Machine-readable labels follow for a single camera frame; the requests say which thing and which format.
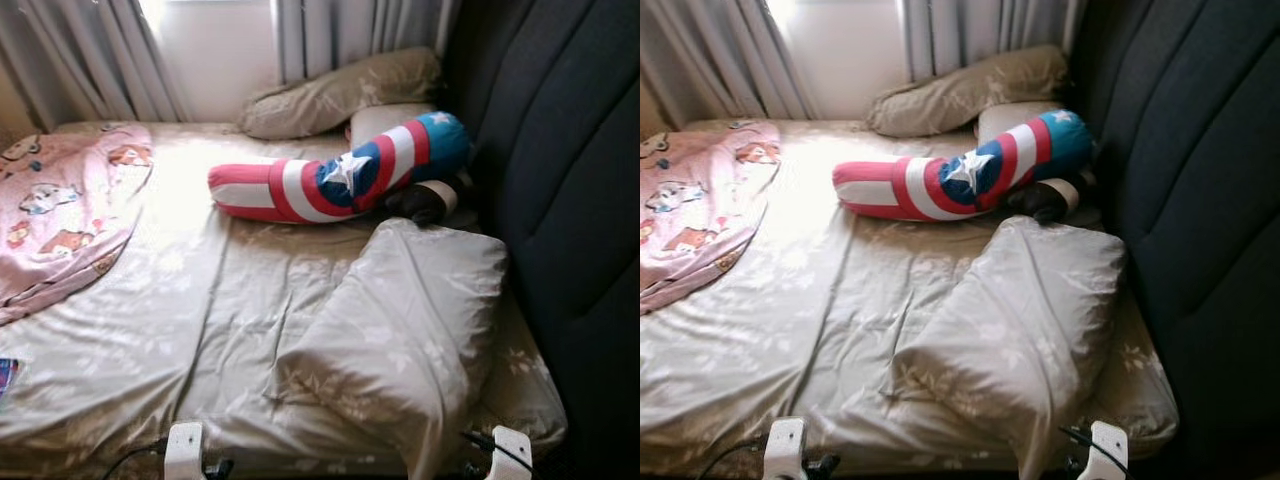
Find pink cartoon print blanket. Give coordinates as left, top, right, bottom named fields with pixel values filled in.
left=640, top=120, right=783, bottom=313
left=0, top=123, right=154, bottom=326

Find beige floral bed sheet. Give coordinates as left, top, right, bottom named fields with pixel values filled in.
left=0, top=120, right=571, bottom=476
left=640, top=118, right=1181, bottom=476

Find beige floral pillow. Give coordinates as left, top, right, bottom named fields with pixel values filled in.
left=238, top=47, right=443, bottom=141
left=893, top=215, right=1128, bottom=480
left=275, top=217, right=509, bottom=480
left=865, top=45, right=1069, bottom=138

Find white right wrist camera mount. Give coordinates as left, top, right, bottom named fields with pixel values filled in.
left=1090, top=421, right=1129, bottom=480
left=490, top=426, right=533, bottom=480

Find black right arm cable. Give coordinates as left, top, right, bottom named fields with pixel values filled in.
left=1060, top=427, right=1126, bottom=469
left=460, top=430, right=531, bottom=471

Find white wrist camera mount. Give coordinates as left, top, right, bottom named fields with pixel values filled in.
left=165, top=421, right=206, bottom=480
left=765, top=417, right=809, bottom=480
left=490, top=426, right=533, bottom=480
left=1090, top=421, right=1129, bottom=480

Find small white pillow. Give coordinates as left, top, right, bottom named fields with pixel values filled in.
left=975, top=100, right=1061, bottom=146
left=348, top=102, right=438, bottom=151

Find stars and stripes bolster pillow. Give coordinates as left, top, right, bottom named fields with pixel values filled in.
left=832, top=108, right=1094, bottom=221
left=207, top=110, right=473, bottom=223

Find dark brown plush toy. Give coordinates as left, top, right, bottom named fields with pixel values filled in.
left=1005, top=172, right=1096, bottom=226
left=380, top=175, right=471, bottom=229

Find dark grey padded panel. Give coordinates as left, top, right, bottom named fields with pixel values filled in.
left=1065, top=0, right=1280, bottom=480
left=440, top=0, right=641, bottom=480

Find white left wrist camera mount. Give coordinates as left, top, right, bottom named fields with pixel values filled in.
left=165, top=421, right=206, bottom=480
left=765, top=417, right=809, bottom=480

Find grey curtain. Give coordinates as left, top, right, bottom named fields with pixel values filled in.
left=640, top=0, right=821, bottom=126
left=272, top=0, right=461, bottom=86
left=0, top=0, right=191, bottom=131
left=900, top=0, right=1086, bottom=83

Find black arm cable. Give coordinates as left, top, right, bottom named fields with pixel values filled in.
left=695, top=437, right=771, bottom=480
left=1060, top=427, right=1126, bottom=469
left=100, top=440, right=169, bottom=480
left=460, top=430, right=531, bottom=471

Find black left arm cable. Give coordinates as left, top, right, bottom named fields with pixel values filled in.
left=695, top=437, right=771, bottom=480
left=100, top=440, right=169, bottom=480

